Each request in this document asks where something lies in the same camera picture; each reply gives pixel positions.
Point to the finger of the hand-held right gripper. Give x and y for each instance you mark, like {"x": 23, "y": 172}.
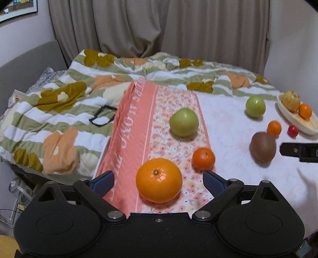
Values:
{"x": 289, "y": 149}

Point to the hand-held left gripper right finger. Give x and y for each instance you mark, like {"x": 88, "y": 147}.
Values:
{"x": 213, "y": 183}

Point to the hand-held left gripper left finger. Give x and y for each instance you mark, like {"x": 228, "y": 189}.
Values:
{"x": 103, "y": 184}

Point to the red cherry tomato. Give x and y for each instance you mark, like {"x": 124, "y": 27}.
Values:
{"x": 293, "y": 131}

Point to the small mandarin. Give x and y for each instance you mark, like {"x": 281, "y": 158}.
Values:
{"x": 274, "y": 128}
{"x": 203, "y": 159}

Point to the brown kiwi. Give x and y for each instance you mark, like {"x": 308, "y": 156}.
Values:
{"x": 262, "y": 147}

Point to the white oval bowl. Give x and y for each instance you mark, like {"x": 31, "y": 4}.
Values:
{"x": 301, "y": 125}

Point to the large orange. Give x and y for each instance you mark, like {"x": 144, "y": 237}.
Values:
{"x": 159, "y": 181}

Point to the small green apple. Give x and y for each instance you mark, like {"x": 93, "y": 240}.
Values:
{"x": 255, "y": 107}

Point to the large green apple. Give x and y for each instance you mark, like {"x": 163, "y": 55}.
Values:
{"x": 184, "y": 122}

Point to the yellow pear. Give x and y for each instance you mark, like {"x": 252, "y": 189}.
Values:
{"x": 290, "y": 101}

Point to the black eyeglasses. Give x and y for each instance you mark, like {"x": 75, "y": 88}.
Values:
{"x": 95, "y": 122}

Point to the clear glass jar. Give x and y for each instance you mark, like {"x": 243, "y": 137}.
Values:
{"x": 19, "y": 192}

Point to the green striped floral blanket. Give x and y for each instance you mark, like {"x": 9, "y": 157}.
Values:
{"x": 62, "y": 81}

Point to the grey patterned pillow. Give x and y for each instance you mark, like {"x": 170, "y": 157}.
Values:
{"x": 47, "y": 77}

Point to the grey headboard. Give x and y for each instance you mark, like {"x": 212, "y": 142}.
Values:
{"x": 27, "y": 59}

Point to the beige curtain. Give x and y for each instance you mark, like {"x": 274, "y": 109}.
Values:
{"x": 149, "y": 27}

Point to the framed wall poster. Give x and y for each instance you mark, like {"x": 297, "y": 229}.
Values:
{"x": 17, "y": 8}

